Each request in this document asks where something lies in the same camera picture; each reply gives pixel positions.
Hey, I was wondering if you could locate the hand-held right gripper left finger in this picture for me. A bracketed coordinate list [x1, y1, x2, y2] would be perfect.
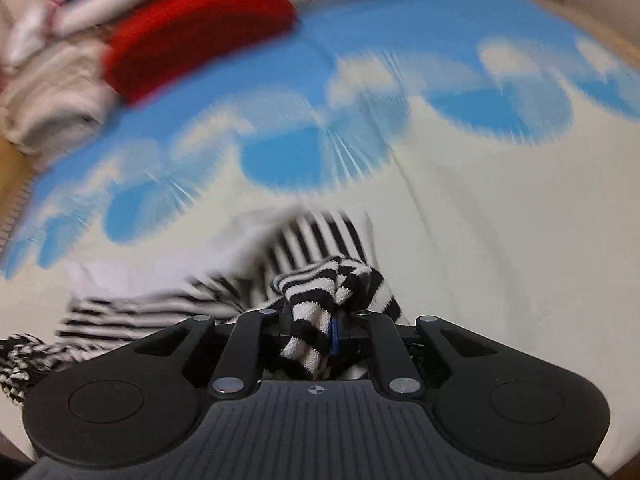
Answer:
[134, 309, 295, 402]

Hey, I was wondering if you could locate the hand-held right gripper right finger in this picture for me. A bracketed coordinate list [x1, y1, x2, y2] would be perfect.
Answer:
[330, 309, 497, 402]

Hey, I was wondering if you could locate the striped and white small garment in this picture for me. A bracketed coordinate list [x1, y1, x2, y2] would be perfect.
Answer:
[0, 207, 403, 407]

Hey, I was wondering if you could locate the blue cloud printed bed sheet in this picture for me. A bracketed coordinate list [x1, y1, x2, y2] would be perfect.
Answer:
[0, 0, 640, 461]

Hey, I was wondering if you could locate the wooden headboard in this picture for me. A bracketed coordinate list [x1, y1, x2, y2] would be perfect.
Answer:
[0, 132, 38, 251]

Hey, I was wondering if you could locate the beige folded blanket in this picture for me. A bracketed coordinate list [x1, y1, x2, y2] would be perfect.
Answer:
[0, 37, 123, 157]

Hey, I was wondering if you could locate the red folded blanket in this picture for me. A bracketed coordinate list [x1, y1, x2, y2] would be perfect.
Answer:
[101, 0, 302, 107]

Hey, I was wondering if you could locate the white and pink cloth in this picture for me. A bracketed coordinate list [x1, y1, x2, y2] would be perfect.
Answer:
[7, 0, 68, 68]

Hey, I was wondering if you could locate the wooden bed side rail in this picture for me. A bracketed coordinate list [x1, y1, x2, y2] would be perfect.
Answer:
[542, 0, 640, 68]

